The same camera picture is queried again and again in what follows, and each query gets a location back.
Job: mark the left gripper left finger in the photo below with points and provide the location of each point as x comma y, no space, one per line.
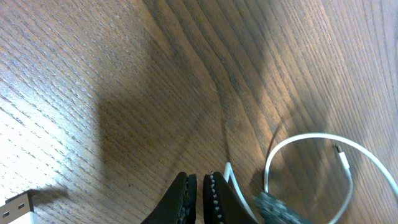
178,205

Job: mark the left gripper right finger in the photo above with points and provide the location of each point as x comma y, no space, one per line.
220,205

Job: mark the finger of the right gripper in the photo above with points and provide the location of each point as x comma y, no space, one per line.
273,210

